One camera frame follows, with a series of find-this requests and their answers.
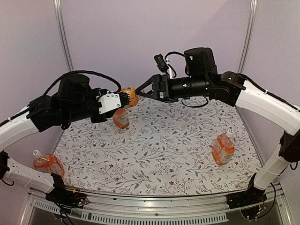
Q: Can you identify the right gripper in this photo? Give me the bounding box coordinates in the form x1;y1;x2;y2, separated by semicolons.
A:
135;74;209;104

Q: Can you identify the yellow dark-label bottle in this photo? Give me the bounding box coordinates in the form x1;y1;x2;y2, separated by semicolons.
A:
121;87;139;109

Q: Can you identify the orange bottle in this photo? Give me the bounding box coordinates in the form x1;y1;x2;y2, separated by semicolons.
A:
32;150;65;178
211;128;235;165
112;109;129;129

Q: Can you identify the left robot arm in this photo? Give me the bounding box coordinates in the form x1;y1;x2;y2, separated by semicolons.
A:
0;70;128;203

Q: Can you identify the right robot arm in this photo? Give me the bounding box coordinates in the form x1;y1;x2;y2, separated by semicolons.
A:
135;47;300;209

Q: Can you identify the floral tablecloth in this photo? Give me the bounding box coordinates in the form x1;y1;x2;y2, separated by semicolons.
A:
54;97;262;195

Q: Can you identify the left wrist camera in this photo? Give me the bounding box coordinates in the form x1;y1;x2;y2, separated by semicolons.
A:
97;92;130;115

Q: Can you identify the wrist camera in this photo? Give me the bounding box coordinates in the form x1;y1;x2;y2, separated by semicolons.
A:
97;92;130;115
154;54;176;79

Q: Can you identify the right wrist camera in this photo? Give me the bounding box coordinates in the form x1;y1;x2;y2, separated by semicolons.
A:
154;54;176;79

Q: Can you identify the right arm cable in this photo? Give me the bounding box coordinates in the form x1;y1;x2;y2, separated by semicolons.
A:
165;51;186;71

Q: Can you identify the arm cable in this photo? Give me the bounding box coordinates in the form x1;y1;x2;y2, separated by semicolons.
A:
44;70;122;97
165;51;186;71

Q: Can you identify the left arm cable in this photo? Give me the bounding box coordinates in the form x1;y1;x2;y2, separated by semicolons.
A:
44;70;122;97

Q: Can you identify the left metal frame post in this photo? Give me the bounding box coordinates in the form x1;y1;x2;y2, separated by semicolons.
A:
53;0;74;71

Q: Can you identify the metal frame post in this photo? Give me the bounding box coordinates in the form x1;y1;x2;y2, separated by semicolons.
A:
53;0;74;71
238;0;258;73

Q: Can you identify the right metal frame post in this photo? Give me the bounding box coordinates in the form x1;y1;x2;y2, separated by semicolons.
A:
238;0;258;73

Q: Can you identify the aluminium front rail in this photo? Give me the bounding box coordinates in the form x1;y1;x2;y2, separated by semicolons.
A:
20;182;293;225

